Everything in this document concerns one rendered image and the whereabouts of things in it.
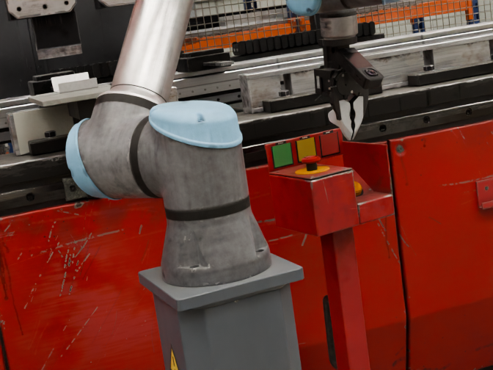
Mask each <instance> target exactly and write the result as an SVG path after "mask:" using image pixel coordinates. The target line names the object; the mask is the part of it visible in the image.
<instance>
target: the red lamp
mask: <svg viewBox="0 0 493 370"><path fill-rule="evenodd" d="M320 138H321V149H322V154H323V156H326V155H329V154H333V153H338V152H339V145H338V139H337V132H335V133H331V134H325V135H321V136H320Z"/></svg>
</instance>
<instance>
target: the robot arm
mask: <svg viewBox="0 0 493 370"><path fill-rule="evenodd" d="M285 1H286V4H287V5H288V8H289V9H290V10H291V12H293V13H294V14H296V15H300V16H311V15H314V14H317V13H319V17H320V24H321V36H322V37H324V38H323V39H319V40H318V46H323V53H324V65H321V66H320V68H315V69H314V79H315V93H318V94H321V95H322V96H329V102H330V104H331V107H332V108H333V110H332V111H331V112H329V114H328V117H329V121H330V122H331V123H334V124H335V125H336V126H339V127H340V130H341V131H342V133H343V135H344V136H345V138H346V139H347V140H353V139H354V138H355V136H356V134H357V132H358V130H359V127H360V125H361V122H362V119H363V115H364V114H365V110H366V107H367V104H368V89H371V88H376V87H380V86H381V83H382V80H383V78H384V76H383V75H382V74H381V73H380V72H379V71H378V70H377V69H376V68H374V66H372V64H370V63H369V61H367V60H366V58H364V57H363V55H361V53H359V52H358V50H356V49H355V48H350V46H349V45H351V44H355V43H357V36H356V34H357V33H358V26H357V9H356V8H358V7H369V6H374V5H380V4H382V5H385V4H389V3H393V2H397V1H400V0H285ZM193 3H194V0H136V1H135V4H134V8H133V11H132V14H131V19H130V21H129V25H128V29H127V32H126V35H125V39H124V42H123V47H122V50H121V52H120V57H119V60H118V63H117V67H116V71H115V73H114V78H113V81H112V85H111V88H110V90H108V91H106V92H103V93H101V94H100V95H99V96H98V97H97V99H96V102H95V106H94V109H93V111H92V116H91V118H85V119H83V120H81V121H80V122H79V123H77V124H75V125H74V126H73V127H72V129H71V130H70V132H69V134H68V137H67V142H66V149H65V152H66V160H67V166H68V168H69V169H70V171H71V175H72V177H73V180H74V181H75V182H76V184H77V185H78V187H79V188H80V189H81V190H83V191H84V192H86V193H87V194H88V195H91V196H93V197H99V198H108V199H110V200H119V199H122V198H163V200H164V208H165V212H166V218H167V229H166V234H165V240H164V248H163V253H162V258H161V271H162V275H163V280H164V282H165V283H167V284H170V285H172V286H180V287H206V286H218V285H223V284H227V283H234V282H237V281H240V280H245V279H247V278H251V277H253V276H256V275H258V274H260V273H262V272H264V271H266V270H267V269H268V268H269V267H270V266H271V253H270V249H269V245H268V243H267V241H266V239H265V237H264V235H263V233H262V231H261V229H260V227H259V225H258V223H257V221H256V219H255V217H254V215H253V213H252V210H251V205H250V199H249V190H248V184H247V174H246V169H245V163H244V154H243V148H242V143H241V142H242V139H243V138H242V133H241V132H240V130H239V125H238V118H237V115H236V113H235V111H234V110H233V109H232V108H231V107H230V106H228V105H227V104H224V103H220V102H215V101H176V102H169V103H167V102H168V99H169V94H170V91H171V88H172V83H173V79H174V77H175V71H176V68H177V65H178V60H179V57H180V52H181V49H182V45H183V41H184V37H185V34H186V29H187V26H188V23H189V18H190V15H191V9H192V7H193ZM316 76H319V84H320V88H317V79H316ZM350 94H352V95H350ZM347 95H349V96H348V101H345V100H343V99H344V98H346V97H347Z"/></svg>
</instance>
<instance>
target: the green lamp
mask: <svg viewBox="0 0 493 370"><path fill-rule="evenodd" d="M272 149H273V155H274V165H275V167H281V166H284V165H287V164H293V160H292V154H291V144H290V143H286V144H283V145H277V146H274V147H272Z"/></svg>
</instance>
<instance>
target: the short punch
mask: <svg viewBox="0 0 493 370"><path fill-rule="evenodd" d="M31 22H32V30H33V35H34V42H35V46H36V51H37V55H38V60H40V59H50V58H55V57H64V56H70V55H75V54H82V50H81V38H80V33H79V28H78V21H77V16H76V12H66V13H60V14H54V15H44V16H38V17H32V18H31Z"/></svg>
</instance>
